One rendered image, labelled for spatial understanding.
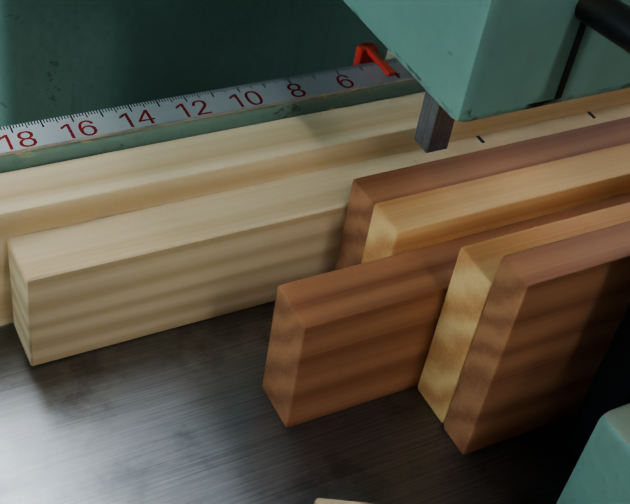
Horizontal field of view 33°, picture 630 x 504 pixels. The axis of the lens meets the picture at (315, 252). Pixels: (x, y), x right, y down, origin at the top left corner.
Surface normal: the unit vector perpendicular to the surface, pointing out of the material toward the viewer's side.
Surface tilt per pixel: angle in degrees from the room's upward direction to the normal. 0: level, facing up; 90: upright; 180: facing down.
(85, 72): 90
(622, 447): 67
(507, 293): 90
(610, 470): 90
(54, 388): 0
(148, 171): 0
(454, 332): 90
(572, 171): 0
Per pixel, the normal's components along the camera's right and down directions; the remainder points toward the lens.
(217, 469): 0.14, -0.72
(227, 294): 0.45, 0.65
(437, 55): -0.88, 0.22
